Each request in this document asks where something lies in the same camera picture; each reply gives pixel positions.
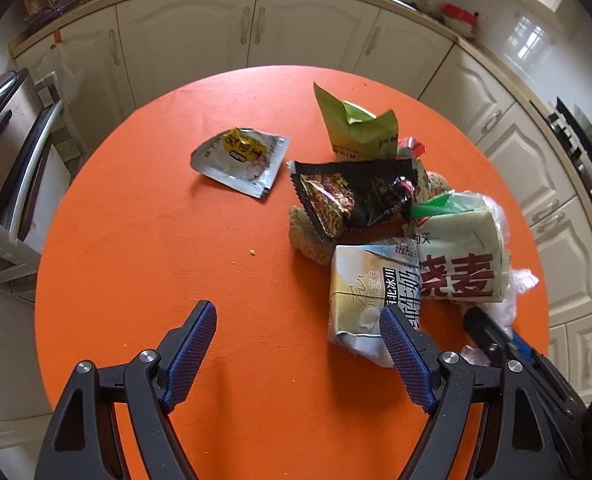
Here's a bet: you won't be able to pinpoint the pale milk carton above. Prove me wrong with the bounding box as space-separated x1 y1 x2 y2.
327 237 424 368

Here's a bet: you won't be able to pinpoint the black noodle wrapper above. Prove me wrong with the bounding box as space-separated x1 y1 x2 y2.
288 157 419 242

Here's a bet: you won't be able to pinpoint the silver yellow sachet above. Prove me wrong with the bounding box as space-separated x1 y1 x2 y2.
190 128 291 201

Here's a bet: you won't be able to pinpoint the round orange table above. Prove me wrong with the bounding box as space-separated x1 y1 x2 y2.
6 0 592 411

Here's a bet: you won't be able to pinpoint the white green frozen food bag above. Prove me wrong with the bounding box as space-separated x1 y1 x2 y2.
408 191 512 303

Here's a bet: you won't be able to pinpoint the walnut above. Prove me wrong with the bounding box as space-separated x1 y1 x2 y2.
418 170 454 203

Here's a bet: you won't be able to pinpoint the steel wok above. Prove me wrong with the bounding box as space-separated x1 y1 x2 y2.
571 102 592 155

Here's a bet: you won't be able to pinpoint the clear plastic bag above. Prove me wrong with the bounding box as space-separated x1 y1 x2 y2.
456 192 539 366

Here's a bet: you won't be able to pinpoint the green snack bag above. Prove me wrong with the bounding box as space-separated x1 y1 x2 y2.
312 81 399 162

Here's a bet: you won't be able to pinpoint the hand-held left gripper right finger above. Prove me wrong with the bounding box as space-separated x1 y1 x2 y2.
378 306 577 480

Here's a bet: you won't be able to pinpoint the hanging translucent plastic bag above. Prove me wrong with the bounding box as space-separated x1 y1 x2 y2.
48 41 87 111

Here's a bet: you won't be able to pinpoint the stainless steel appliance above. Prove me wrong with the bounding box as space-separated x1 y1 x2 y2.
0 67 72 241

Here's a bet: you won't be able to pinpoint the white plastic rack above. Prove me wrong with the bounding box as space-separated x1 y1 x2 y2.
0 207 42 306

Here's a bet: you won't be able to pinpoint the red candy wrapper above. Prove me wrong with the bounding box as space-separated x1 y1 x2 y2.
396 136 428 161

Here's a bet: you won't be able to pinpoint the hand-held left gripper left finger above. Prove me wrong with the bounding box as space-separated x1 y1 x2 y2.
35 300 218 480

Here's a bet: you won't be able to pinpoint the red lidded bowl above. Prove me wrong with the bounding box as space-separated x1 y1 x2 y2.
441 2 479 37

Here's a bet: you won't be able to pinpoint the black gas stove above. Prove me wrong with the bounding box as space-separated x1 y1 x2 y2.
546 97 592 221

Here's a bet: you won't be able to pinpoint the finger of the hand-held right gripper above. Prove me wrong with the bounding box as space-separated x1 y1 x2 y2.
462 306 515 367
509 331 543 367

